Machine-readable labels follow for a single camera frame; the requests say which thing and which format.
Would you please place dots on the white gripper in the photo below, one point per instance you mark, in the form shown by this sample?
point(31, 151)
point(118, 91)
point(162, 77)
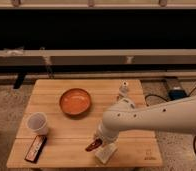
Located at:
point(107, 136)

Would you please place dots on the red pepper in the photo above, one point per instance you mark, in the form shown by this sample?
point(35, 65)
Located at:
point(94, 145)

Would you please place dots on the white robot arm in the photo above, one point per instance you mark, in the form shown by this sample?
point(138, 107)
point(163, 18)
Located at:
point(177, 116)

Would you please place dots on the white sponge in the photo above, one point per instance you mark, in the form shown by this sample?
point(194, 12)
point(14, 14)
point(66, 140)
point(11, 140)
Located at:
point(103, 154)

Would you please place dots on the orange bowl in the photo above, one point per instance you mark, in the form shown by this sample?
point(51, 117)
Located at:
point(75, 101)

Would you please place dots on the small white bottle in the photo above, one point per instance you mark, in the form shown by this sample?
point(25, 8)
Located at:
point(123, 90)

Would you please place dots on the white plastic cup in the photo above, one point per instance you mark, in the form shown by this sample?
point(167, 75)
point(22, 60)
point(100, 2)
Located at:
point(37, 123)

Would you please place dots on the black power box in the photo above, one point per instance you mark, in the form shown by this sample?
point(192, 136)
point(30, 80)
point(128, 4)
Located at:
point(174, 88)

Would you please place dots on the grey metal rail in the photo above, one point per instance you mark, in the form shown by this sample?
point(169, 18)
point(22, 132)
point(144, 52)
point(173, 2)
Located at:
point(97, 57)

